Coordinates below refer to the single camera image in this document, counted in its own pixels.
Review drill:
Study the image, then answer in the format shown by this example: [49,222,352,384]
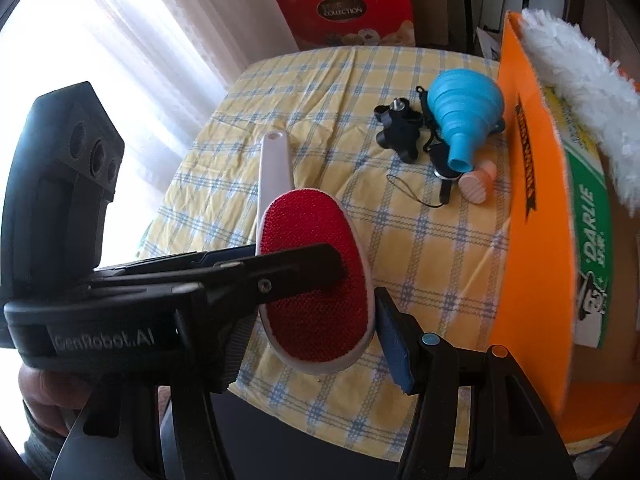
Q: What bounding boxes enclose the yellow plaid tablecloth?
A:
[137,44,516,449]

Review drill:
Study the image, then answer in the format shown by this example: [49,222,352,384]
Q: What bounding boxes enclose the black braided strap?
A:
[387,85,464,211]

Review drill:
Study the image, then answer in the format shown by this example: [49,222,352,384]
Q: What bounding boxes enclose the peach round stopper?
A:
[458,157,497,206]

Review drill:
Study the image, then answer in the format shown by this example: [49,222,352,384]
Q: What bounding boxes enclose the white paper bag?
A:
[474,24,504,61]

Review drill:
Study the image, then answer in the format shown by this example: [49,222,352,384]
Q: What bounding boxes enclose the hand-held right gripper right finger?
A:
[372,287,574,480]

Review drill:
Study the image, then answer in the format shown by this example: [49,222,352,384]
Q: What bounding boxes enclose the blue collapsible funnel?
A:
[427,68,506,174]

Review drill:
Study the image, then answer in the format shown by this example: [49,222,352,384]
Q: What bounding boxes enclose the green toothpaste box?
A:
[544,85,614,351]

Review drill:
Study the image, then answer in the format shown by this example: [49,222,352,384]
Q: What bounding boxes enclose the person's left forearm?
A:
[22,409,69,469]

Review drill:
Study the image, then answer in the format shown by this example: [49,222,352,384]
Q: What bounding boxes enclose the red lint brush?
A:
[254,131,376,376]

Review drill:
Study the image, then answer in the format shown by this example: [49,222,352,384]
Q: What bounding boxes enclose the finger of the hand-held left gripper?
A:
[97,245,257,284]
[202,242,347,308]

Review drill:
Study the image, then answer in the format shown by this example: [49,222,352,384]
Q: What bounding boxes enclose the white sheer curtain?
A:
[114,0,302,112]

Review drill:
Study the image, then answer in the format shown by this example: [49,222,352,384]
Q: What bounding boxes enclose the orange cardboard box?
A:
[492,10,640,444]

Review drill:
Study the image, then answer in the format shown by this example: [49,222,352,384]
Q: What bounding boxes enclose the person's left hand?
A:
[17,364,71,436]

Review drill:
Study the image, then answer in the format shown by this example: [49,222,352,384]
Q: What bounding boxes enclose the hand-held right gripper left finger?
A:
[50,380,237,480]

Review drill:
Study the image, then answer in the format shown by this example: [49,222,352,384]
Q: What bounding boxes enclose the large brown cardboard box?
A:
[295,0,451,49]

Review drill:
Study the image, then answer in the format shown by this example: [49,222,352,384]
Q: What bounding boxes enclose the white fluffy duster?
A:
[519,7,640,207]

